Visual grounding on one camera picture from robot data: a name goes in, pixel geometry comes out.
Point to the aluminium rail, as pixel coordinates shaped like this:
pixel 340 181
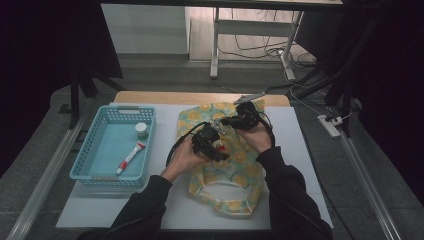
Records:
pixel 43 185
pixel 370 186

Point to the black curtain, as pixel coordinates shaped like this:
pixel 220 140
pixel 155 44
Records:
pixel 393 83
pixel 40 66

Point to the person's left hand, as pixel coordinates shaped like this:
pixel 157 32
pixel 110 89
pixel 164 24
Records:
pixel 181 160

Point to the yellow patterned sleeveless shirt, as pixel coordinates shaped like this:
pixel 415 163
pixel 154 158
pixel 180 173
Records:
pixel 238 180

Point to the blue perforated plastic basket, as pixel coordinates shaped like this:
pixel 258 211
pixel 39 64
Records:
pixel 100 161

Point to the person's right hand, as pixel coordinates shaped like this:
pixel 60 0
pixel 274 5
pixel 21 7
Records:
pixel 260 140

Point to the small white-lidded jar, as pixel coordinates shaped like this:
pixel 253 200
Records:
pixel 141 127

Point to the black metal stand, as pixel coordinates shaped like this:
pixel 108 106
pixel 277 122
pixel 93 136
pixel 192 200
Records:
pixel 343 90
pixel 75 100

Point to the white power strip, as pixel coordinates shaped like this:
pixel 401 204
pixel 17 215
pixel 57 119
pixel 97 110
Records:
pixel 328 126

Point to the white metal desk frame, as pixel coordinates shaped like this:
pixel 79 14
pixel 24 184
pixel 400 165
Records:
pixel 253 27

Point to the red and white tube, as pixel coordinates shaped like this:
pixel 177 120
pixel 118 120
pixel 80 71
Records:
pixel 131 157

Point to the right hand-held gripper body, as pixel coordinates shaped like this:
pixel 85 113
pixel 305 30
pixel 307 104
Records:
pixel 248 116

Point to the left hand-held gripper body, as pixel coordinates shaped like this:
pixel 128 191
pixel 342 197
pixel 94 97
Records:
pixel 205 140

